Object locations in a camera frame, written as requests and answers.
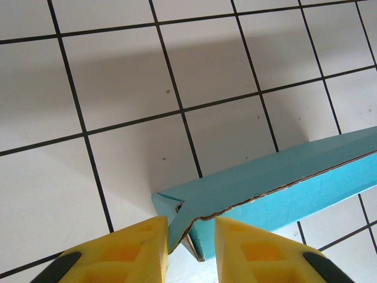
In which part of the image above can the blue and white paper box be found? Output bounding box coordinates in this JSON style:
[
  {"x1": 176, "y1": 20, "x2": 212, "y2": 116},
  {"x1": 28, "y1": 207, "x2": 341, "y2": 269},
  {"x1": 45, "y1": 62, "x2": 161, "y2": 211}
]
[{"x1": 151, "y1": 126, "x2": 377, "y2": 262}]

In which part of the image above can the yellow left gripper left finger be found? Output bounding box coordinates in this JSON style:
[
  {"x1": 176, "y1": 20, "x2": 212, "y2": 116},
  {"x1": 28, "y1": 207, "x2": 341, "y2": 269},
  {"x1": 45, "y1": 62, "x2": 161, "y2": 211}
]
[{"x1": 35, "y1": 216, "x2": 169, "y2": 283}]

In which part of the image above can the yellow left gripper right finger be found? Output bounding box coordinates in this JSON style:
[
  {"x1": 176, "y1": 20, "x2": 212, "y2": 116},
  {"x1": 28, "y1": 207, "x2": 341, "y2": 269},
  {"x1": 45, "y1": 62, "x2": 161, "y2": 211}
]
[{"x1": 214, "y1": 217, "x2": 354, "y2": 283}]

